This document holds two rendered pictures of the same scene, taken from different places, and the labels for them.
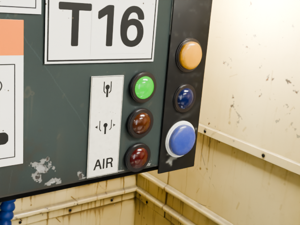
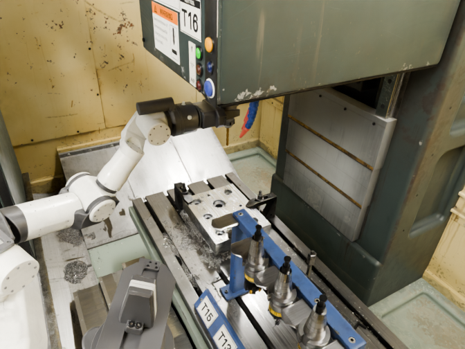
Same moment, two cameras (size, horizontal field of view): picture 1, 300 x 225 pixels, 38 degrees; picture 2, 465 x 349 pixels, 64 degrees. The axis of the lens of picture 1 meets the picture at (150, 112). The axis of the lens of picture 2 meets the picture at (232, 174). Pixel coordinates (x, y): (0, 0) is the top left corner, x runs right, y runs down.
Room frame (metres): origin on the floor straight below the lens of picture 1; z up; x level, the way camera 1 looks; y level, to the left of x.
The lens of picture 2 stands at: (0.52, -0.69, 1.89)
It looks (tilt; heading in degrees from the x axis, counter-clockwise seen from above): 33 degrees down; 97
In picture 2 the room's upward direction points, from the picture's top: 2 degrees clockwise
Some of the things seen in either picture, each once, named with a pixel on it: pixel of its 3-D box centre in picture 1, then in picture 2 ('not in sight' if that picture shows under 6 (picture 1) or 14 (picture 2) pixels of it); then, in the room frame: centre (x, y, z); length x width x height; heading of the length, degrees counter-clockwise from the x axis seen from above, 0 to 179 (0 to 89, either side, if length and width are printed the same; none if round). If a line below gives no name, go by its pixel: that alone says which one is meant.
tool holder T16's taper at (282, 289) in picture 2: not in sight; (284, 280); (0.57, -0.14, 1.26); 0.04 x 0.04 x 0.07
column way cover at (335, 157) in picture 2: not in sight; (326, 156); (0.73, 0.60, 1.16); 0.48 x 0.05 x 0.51; 127
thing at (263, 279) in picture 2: not in sight; (268, 278); (0.54, -0.09, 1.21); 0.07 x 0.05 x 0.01; 37
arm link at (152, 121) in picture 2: not in sight; (160, 120); (0.21, 0.19, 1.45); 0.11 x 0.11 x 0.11; 37
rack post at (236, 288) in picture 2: not in sight; (238, 257); (0.45, 0.12, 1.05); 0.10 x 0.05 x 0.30; 37
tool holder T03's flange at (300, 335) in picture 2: not in sight; (313, 334); (0.64, -0.22, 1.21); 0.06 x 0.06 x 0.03
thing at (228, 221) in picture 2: not in sight; (223, 222); (0.41, 0.08, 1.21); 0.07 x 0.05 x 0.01; 37
